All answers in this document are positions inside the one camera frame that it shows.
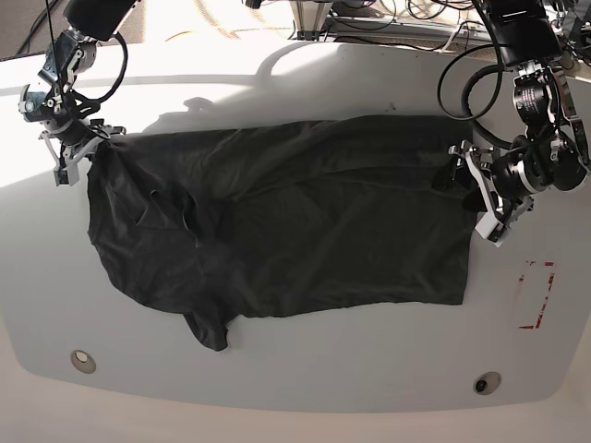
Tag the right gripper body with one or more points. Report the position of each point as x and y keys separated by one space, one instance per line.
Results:
x=65 y=140

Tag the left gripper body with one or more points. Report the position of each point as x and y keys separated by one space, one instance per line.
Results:
x=503 y=179

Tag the dark grey t-shirt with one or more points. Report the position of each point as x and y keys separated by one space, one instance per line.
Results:
x=281 y=221

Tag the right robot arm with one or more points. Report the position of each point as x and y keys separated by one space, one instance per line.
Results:
x=70 y=54

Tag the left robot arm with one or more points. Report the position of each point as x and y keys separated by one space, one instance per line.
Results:
x=553 y=151

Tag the red tape rectangle marking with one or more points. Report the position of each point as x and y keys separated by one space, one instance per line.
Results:
x=533 y=292

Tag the right table grommet hole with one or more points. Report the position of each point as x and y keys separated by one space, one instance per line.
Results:
x=487 y=383

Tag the table grommet hole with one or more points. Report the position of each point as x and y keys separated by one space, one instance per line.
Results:
x=487 y=383
x=83 y=362

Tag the left table grommet hole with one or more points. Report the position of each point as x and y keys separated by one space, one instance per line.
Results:
x=83 y=362

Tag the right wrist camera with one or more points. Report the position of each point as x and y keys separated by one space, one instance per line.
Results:
x=66 y=176

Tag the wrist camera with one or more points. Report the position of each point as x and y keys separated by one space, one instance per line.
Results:
x=491 y=229
x=66 y=176

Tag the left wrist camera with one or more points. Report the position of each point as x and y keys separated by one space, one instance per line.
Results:
x=491 y=229

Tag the aluminium frame stand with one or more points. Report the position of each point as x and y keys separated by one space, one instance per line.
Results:
x=323 y=18

